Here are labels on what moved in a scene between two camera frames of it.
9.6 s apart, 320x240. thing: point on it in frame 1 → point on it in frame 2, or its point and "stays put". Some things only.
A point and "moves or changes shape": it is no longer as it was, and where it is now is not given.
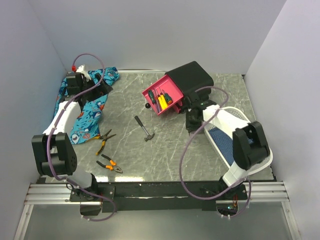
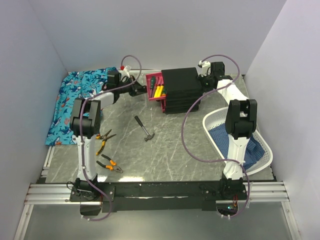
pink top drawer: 168,86 → 156,86
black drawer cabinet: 189,78 moves or changes shape
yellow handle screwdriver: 163,99 → 160,90
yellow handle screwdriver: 161,102 → 156,94
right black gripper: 190,127 → 201,78
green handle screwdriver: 151,96 → 152,83
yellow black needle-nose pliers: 104,137 stays put
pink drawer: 175,106 → 163,104
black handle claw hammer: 149,136 stays put
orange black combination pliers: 112,167 stays put
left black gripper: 103,89 → 137,89
